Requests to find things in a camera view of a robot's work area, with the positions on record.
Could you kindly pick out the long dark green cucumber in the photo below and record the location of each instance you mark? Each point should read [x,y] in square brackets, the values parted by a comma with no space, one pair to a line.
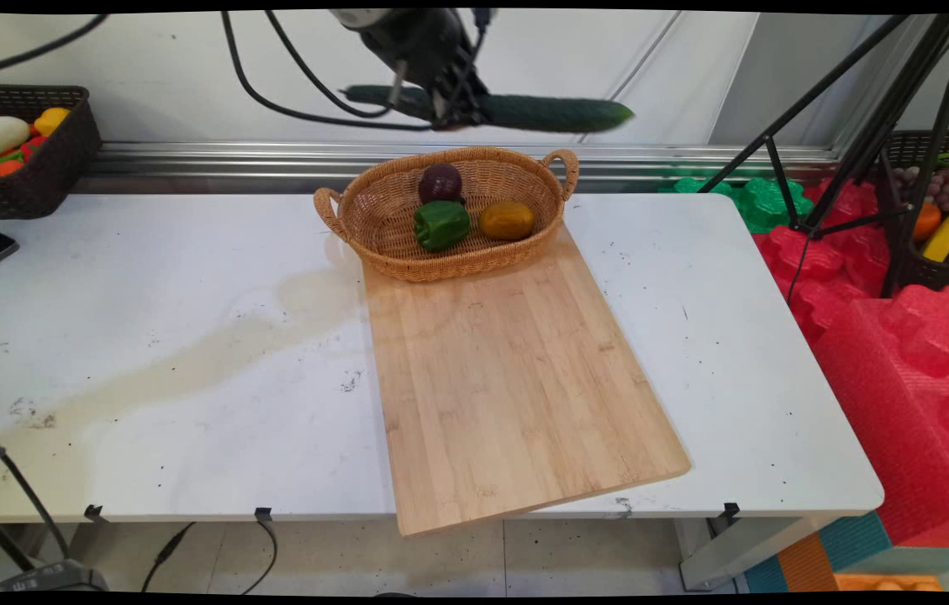
[550,113]

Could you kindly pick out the yellow-brown mango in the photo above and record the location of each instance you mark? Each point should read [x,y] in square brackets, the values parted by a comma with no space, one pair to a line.
[507,220]

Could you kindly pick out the purple toy grapes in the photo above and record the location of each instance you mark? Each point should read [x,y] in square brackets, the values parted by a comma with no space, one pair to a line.
[945,189]

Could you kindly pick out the dark woven vegetable basket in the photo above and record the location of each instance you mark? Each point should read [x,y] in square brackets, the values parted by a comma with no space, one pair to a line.
[37,181]

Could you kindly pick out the yellow toy pepper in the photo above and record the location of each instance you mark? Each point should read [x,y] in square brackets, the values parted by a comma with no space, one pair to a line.
[50,120]

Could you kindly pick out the black tripod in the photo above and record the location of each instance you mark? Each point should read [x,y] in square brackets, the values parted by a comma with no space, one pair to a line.
[877,126]

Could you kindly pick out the red toy vegetable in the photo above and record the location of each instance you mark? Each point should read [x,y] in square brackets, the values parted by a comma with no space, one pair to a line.
[34,146]

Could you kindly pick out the large red foam block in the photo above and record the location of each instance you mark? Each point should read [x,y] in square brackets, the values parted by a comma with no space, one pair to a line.
[911,403]

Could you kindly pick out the red foam sheet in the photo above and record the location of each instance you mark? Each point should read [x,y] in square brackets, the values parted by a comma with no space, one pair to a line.
[827,260]

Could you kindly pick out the bamboo cutting board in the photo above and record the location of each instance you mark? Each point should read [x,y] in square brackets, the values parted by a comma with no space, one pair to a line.
[508,395]

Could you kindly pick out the metal wall rail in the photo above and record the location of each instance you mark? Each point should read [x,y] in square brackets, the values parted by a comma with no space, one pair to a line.
[651,160]

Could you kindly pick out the grey device under table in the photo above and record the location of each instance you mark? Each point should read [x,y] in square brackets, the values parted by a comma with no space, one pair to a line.
[54,578]

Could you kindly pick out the green foam piece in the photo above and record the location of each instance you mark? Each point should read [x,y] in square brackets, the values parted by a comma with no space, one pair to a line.
[764,202]

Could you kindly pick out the dark woven fruit basket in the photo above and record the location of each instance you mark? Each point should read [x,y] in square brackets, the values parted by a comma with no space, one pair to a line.
[936,269]

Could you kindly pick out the orange toy fruit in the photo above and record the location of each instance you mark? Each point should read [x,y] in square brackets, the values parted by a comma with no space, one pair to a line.
[926,221]

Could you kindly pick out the green bell pepper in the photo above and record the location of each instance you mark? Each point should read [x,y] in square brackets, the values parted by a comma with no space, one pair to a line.
[442,224]

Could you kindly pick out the orange toy vegetable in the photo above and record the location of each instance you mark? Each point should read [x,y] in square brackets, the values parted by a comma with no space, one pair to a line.
[7,168]

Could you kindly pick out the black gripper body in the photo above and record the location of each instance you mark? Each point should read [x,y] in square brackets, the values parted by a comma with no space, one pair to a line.
[419,46]

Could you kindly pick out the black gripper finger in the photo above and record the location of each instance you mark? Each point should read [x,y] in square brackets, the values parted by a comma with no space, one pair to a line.
[445,113]
[474,97]

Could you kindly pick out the black table edge clip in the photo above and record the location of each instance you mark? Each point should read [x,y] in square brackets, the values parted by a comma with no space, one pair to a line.
[94,512]
[264,513]
[730,510]

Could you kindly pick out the purple onion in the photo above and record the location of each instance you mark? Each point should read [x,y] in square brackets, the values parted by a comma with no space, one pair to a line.
[440,182]

